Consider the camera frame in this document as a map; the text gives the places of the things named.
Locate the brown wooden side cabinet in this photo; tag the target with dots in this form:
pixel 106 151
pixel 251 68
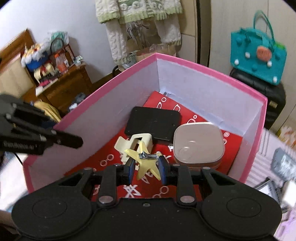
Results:
pixel 48 71

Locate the pink storage box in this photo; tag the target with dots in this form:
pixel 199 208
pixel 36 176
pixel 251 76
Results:
pixel 214 96

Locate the yellow starfish hair clip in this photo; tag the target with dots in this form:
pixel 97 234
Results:
pixel 146 161

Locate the pink rounded compact case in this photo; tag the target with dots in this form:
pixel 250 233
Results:
pixel 198 145

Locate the cream rectangular hair claw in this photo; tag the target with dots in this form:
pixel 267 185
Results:
pixel 133 143

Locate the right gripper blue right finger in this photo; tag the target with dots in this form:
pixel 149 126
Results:
pixel 179 176

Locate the beige wooden wardrobe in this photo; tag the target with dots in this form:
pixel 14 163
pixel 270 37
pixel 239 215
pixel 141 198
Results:
pixel 229 16

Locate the teal felt handbag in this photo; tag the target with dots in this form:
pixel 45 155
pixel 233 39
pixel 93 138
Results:
pixel 258 54

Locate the large cardboard box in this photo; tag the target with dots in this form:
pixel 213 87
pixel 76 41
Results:
pixel 188 29

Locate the black suitcase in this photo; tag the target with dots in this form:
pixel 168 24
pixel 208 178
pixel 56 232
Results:
pixel 275 94

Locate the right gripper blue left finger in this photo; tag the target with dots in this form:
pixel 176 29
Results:
pixel 112 177

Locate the brown paper shopping bag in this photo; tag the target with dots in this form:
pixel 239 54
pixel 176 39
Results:
pixel 145 38

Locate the black wallet case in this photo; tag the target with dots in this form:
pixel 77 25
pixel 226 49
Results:
pixel 160 123

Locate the cream knitted cardigan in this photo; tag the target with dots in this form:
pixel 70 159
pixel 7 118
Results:
pixel 116 14

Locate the grey device with white block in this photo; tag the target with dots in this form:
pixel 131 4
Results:
pixel 283 165

